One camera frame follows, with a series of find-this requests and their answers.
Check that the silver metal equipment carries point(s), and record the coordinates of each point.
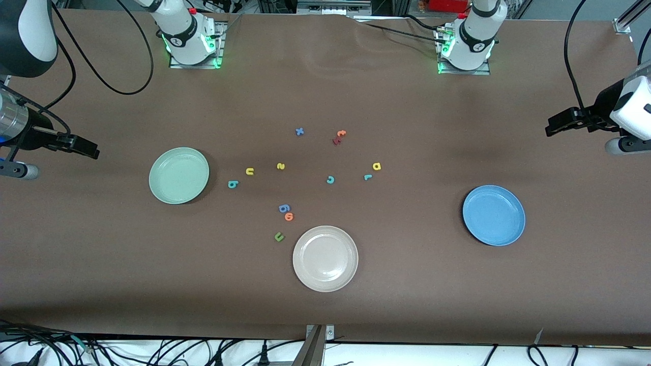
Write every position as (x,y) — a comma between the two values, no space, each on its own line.
(330,7)

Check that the brown table cover sheet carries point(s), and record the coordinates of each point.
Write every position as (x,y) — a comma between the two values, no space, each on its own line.
(407,305)

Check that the red box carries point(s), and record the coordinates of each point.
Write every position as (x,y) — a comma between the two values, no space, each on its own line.
(447,5)

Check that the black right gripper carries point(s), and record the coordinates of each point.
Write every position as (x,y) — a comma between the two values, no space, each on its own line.
(36,133)

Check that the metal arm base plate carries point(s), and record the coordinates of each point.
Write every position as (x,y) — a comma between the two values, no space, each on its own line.
(220,46)
(465,72)

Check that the aluminium frame post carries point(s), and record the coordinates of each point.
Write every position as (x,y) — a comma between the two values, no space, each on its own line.
(313,351)

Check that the beige plate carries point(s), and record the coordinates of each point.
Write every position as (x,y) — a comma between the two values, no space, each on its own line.
(325,259)

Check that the aluminium corner bracket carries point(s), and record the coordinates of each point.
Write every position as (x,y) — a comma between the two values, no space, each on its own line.
(623,24)

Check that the light green plate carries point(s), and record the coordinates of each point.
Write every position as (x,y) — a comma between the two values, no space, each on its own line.
(178,175)

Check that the white paper scrap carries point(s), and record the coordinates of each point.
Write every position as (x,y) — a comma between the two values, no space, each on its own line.
(538,338)

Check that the blue plate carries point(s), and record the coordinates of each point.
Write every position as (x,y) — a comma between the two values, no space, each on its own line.
(493,216)

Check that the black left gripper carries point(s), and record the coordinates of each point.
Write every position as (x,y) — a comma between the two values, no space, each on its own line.
(602,104)

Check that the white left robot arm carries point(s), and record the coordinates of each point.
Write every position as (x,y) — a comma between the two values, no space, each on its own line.
(473,48)

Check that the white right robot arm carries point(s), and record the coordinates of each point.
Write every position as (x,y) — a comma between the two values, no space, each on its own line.
(183,46)

